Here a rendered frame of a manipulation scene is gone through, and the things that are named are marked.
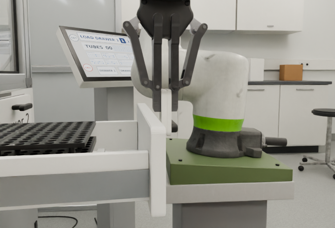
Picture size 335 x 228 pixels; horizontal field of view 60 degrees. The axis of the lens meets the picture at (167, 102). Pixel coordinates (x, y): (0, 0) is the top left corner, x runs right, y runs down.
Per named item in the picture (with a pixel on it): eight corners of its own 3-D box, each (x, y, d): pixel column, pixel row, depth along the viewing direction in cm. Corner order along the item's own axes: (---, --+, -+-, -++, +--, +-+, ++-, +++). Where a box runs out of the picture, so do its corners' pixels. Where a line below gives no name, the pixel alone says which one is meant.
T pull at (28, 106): (33, 107, 78) (32, 102, 78) (24, 111, 71) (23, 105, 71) (18, 108, 77) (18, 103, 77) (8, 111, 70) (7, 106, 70)
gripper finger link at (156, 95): (161, 78, 43) (141, 78, 43) (161, 111, 44) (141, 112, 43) (159, 78, 45) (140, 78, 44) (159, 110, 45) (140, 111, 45)
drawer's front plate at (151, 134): (145, 153, 63) (144, 102, 62) (166, 218, 34) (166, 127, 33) (137, 153, 63) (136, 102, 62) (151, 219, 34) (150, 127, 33)
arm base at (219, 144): (274, 148, 82) (276, 127, 82) (300, 163, 68) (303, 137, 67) (183, 142, 81) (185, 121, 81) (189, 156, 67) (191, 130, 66)
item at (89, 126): (95, 124, 55) (95, 121, 55) (84, 147, 38) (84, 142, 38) (85, 124, 55) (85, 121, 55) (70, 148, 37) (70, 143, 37)
